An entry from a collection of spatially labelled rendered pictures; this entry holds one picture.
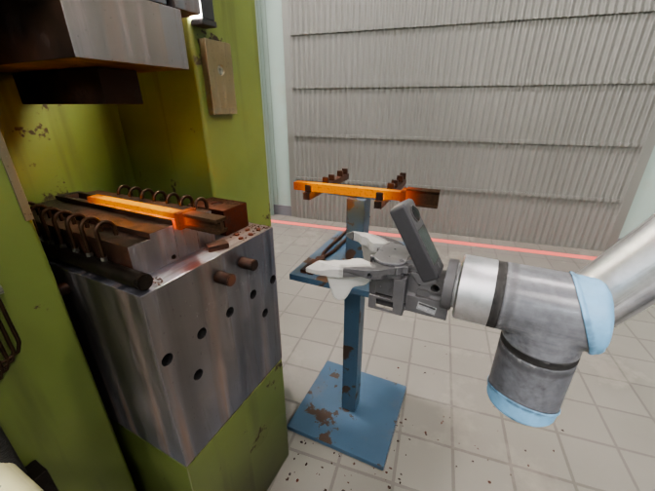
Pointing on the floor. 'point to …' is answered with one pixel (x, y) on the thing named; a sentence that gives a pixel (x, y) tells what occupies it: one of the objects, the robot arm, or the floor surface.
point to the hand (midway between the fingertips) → (327, 245)
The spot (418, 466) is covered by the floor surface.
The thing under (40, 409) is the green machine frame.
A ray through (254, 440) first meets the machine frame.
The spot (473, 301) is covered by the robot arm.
